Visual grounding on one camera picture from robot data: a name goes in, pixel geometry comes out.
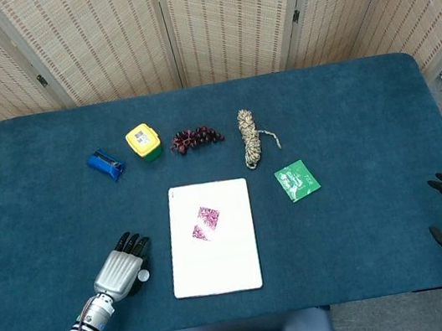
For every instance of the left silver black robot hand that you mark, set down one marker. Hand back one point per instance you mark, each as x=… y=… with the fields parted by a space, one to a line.
x=118 y=274

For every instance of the small white round object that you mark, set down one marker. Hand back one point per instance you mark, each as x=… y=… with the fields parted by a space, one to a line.
x=144 y=276

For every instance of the white rectangular board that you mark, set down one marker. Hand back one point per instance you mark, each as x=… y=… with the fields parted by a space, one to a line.
x=221 y=267

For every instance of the blue zipper pouch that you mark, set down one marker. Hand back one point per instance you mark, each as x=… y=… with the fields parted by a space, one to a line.
x=105 y=164

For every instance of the teal table cloth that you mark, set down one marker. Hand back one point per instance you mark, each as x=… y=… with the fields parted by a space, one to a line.
x=361 y=214

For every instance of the yellow-lidded green mini bin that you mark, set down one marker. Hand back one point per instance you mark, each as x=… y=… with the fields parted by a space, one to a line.
x=141 y=140

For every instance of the dark red grape bunch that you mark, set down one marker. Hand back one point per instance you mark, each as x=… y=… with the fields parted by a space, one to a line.
x=195 y=138

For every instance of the green tea packet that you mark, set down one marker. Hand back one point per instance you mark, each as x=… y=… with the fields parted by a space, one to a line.
x=296 y=181

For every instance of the black screen hinge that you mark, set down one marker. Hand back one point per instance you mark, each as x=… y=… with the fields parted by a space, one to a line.
x=296 y=16
x=41 y=80

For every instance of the woven folding screen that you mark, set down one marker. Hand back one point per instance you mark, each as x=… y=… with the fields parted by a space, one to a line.
x=99 y=45

